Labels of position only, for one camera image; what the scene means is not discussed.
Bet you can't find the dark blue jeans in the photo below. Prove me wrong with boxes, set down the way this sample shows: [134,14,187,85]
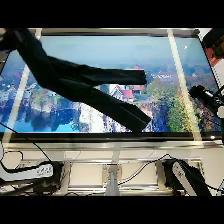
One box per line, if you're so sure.
[0,28,153,135]

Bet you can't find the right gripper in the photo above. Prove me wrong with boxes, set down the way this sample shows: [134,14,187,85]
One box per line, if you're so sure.
[189,84,215,106]

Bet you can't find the silver frame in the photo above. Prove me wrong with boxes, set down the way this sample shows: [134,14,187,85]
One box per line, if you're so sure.
[0,28,224,197]

